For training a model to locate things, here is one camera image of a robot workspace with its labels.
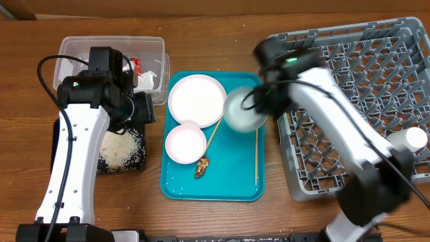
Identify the white paper cup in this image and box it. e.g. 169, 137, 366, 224
388, 127, 428, 153

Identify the large pink plate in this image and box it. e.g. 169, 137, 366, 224
167, 74, 227, 128

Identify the clear plastic bin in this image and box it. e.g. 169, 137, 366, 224
59, 36, 170, 106

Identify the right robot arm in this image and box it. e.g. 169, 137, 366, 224
251, 38, 415, 241

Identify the brown food scrap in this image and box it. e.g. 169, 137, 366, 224
194, 156, 210, 178

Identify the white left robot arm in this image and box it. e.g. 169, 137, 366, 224
15, 46, 156, 242

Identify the black waste tray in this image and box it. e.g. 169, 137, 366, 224
50, 117, 147, 175

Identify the grey dishwasher rack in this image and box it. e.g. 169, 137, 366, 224
277, 17, 429, 201

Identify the teal serving tray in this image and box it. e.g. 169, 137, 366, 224
160, 71, 266, 202

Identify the white napkin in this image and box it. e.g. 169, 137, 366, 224
134, 71, 157, 93

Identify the grey-green bowl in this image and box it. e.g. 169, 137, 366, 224
223, 87, 268, 133

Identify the wooden chopstick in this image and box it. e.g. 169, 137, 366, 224
202, 116, 223, 158
255, 129, 259, 185

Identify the pink bowl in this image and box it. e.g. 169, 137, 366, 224
165, 124, 207, 165

